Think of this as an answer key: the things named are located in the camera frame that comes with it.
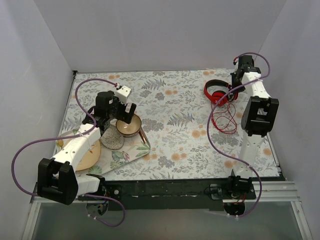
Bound red black headphones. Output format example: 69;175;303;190
203;79;232;107

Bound red headphone cable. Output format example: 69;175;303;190
210;99;238;134

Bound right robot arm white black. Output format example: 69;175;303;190
226;52;280;199

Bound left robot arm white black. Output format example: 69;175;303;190
37;86;137;205

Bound beige ceramic bowl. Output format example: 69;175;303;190
115;114;142;138

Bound copper spoon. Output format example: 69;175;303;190
139;130;147;144

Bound speckled grey saucer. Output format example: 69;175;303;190
100;125;125;150

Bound floral serving tray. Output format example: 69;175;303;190
76;132;151;176

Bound yellow bird plate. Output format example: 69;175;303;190
61;139;102;172

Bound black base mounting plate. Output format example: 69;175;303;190
74;174;286;211

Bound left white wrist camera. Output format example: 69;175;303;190
114;85;132;104

